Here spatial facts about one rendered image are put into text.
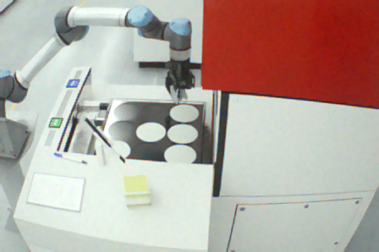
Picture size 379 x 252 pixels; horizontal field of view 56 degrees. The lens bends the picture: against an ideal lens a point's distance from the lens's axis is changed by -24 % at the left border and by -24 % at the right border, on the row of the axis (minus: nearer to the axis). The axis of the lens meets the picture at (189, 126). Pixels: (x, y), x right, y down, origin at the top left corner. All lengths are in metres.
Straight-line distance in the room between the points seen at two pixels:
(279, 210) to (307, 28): 0.72
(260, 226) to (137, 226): 0.58
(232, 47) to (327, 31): 0.29
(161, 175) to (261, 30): 0.53
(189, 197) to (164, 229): 0.15
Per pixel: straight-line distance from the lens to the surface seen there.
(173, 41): 1.53
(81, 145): 1.60
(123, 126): 1.63
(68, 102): 1.69
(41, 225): 1.26
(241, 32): 1.13
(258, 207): 1.54
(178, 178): 1.34
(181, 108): 1.70
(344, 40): 1.18
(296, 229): 1.70
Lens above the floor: 1.91
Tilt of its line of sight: 39 degrees down
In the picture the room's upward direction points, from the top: 1 degrees clockwise
